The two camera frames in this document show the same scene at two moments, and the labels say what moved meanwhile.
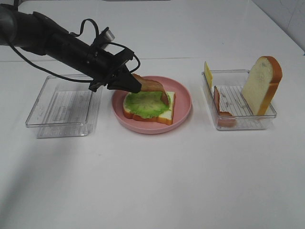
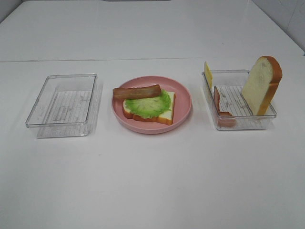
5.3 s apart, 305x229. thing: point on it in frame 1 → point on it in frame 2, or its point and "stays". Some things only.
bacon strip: [150, 85] → [134, 92]
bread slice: [166, 117] stays
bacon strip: [224, 119] stays
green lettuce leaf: [146, 104] stays
